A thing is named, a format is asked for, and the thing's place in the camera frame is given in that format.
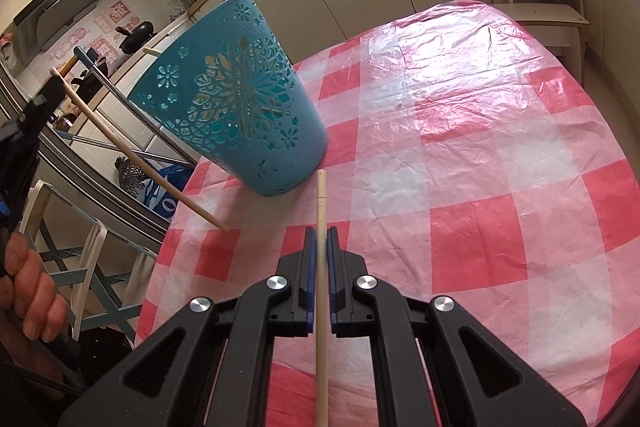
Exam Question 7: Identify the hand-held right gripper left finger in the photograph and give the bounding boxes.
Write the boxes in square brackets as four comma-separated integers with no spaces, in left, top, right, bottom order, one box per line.
[59,226,318,427]

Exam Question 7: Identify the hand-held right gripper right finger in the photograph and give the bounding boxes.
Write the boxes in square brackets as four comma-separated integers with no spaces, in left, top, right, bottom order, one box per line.
[327,228,587,427]

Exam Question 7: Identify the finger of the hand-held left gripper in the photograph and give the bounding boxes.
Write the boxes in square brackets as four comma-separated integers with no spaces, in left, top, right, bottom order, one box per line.
[20,76,67,144]

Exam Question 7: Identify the blue perforated plastic basket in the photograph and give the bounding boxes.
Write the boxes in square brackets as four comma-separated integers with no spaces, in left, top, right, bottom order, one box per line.
[127,0,330,198]

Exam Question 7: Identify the person's left hand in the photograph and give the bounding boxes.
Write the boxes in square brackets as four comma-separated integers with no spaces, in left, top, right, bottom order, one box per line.
[0,232,69,342]

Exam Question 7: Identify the grey metal rails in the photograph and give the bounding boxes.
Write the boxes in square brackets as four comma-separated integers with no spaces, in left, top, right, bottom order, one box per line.
[0,52,168,260]

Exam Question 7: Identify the dark mesh object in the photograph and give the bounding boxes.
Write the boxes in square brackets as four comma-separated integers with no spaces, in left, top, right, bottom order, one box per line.
[114,154,151,198]

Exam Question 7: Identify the black wok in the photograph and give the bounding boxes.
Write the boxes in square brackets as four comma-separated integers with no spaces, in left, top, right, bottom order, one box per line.
[116,21,156,55]

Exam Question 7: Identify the blue and white shoe rack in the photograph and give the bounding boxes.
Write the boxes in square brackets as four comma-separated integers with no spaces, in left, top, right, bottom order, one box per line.
[20,179,158,343]

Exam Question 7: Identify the blue printed plastic bag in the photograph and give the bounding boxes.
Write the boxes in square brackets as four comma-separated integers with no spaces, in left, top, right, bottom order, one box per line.
[142,164,197,223]

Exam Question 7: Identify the red checkered tablecloth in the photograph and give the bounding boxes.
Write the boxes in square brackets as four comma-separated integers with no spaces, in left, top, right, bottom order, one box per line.
[134,0,640,427]

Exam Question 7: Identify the white wooden stool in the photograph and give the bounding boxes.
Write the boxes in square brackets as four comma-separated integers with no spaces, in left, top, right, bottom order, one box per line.
[505,2,592,80]

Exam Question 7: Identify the red wall stickers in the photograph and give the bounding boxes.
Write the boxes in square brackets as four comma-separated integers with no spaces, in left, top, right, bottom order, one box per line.
[47,0,133,62]

